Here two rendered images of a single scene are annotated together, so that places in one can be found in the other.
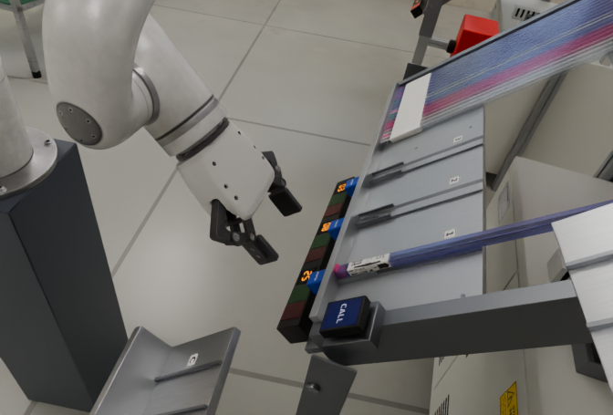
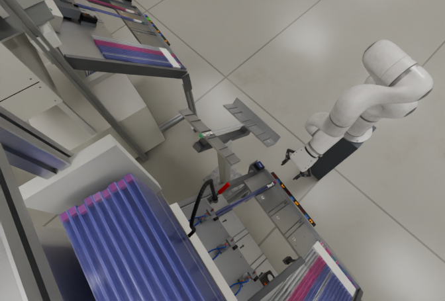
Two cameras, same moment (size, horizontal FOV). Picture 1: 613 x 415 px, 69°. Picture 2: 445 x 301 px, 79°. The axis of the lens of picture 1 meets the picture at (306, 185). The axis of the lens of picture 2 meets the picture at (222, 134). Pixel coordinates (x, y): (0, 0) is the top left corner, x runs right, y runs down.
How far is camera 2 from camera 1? 111 cm
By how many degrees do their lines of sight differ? 68
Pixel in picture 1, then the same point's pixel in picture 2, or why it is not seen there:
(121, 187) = (410, 208)
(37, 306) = not seen: hidden behind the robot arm
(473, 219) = (261, 202)
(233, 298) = (323, 223)
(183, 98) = (313, 142)
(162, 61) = (320, 137)
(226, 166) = (300, 153)
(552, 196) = not seen: outside the picture
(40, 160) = (349, 137)
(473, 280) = (248, 184)
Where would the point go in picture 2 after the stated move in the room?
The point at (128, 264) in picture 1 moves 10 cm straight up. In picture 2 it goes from (357, 193) to (363, 190)
